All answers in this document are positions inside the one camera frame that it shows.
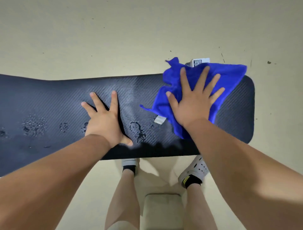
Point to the grey right clog shoe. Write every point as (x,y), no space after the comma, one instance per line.
(196,168)

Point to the black sock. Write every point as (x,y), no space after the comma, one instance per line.
(129,169)
(193,181)

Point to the person's leg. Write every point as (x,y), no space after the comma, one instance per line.
(123,201)
(198,208)

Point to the person's left forearm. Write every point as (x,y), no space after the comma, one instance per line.
(47,180)

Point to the black left sock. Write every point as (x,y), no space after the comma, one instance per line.
(129,169)

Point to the person's right hand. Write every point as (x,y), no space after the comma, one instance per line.
(194,109)

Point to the white plastic stool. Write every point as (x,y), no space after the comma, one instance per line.
(163,213)

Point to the white bench frame foot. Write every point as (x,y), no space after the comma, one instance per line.
(198,62)

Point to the grey left clog shoe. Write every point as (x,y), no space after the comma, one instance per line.
(129,162)

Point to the blue microfiber cloth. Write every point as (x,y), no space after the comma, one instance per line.
(232,73)

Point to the beige shorts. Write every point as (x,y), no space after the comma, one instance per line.
(123,226)

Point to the person's right leg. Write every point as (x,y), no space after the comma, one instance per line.
(198,208)

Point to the person's left hand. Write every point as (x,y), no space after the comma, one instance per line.
(104,128)

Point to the grey clog shoe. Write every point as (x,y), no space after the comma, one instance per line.
(196,168)
(129,162)

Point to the person's right forearm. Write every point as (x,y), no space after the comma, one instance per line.
(248,180)

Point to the black padded bench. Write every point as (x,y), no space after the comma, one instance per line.
(47,94)

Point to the person's left leg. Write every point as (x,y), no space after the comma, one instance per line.
(123,201)

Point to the black right sock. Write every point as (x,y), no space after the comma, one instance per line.
(193,181)

